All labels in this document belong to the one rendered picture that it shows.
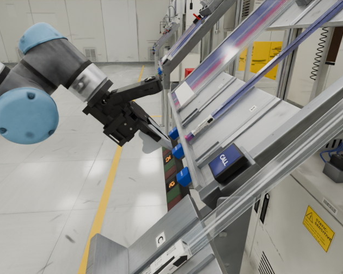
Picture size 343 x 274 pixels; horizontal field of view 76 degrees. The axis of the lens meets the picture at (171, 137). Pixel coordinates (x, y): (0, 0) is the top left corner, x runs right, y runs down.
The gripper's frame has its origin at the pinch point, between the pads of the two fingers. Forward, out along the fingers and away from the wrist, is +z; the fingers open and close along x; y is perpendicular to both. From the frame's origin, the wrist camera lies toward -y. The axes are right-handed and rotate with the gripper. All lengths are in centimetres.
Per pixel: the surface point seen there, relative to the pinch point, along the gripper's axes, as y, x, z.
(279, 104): -21.7, 12.6, 3.0
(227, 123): -13.1, 5.8, 3.0
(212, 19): -53, -124, 2
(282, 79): -44, -50, 33
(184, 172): -0.9, 11.5, 1.9
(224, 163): -9.2, 22.4, -1.5
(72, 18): 140, -860, -259
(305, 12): -44.8, -11.4, 2.9
